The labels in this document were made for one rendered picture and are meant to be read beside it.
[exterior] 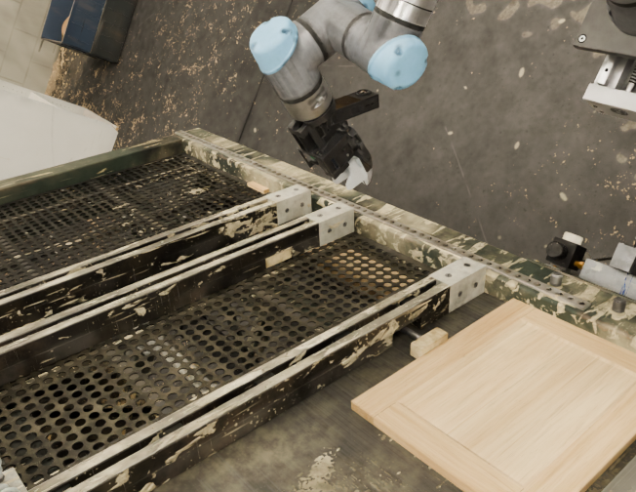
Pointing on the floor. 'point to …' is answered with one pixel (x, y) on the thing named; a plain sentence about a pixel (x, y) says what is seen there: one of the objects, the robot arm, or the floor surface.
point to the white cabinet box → (40, 131)
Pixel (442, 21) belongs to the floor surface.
